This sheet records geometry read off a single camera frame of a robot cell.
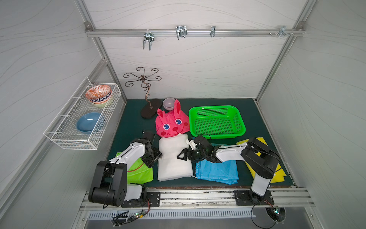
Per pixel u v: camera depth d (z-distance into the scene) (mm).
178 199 750
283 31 765
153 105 1120
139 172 813
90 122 663
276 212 718
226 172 807
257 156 488
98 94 733
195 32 786
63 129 587
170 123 1048
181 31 763
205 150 704
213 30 733
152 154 746
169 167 820
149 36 784
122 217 687
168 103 1139
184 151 783
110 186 408
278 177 801
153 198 735
